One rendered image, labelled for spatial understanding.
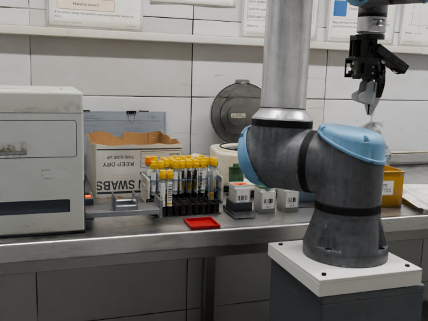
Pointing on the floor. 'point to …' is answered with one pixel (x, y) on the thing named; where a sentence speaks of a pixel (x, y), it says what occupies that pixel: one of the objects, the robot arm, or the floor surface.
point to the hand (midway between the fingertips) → (371, 110)
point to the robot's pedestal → (340, 302)
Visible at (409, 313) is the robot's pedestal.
